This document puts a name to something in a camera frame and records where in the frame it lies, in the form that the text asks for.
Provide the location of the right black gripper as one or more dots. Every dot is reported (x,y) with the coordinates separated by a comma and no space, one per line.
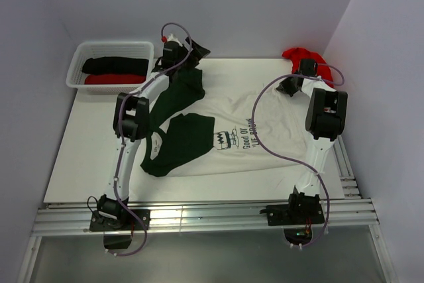
(284,88)

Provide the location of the crumpled red t shirt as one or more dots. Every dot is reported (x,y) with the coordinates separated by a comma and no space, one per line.
(297,55)

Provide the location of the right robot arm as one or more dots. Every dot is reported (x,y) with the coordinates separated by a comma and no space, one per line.
(324,122)

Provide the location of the rolled black t shirt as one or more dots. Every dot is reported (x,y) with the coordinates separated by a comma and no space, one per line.
(115,65)

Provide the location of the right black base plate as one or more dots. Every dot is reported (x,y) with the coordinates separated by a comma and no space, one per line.
(283,215)

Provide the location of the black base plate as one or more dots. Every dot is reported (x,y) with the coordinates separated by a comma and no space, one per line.
(100,223)
(283,215)

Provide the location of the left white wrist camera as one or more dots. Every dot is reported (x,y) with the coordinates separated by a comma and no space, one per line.
(172,39)

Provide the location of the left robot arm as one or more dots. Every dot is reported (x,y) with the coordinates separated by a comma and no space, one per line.
(132,120)

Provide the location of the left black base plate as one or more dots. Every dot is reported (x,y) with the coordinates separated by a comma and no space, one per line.
(100,223)

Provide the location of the aluminium frame rail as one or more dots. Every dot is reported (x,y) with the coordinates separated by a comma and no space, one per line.
(62,220)

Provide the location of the rolled red t shirt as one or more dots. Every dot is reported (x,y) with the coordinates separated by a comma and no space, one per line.
(114,79)

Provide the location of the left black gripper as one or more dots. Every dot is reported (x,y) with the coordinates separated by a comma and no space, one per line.
(197,53)

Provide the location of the white and green t shirt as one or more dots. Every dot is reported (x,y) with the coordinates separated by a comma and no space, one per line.
(198,131)

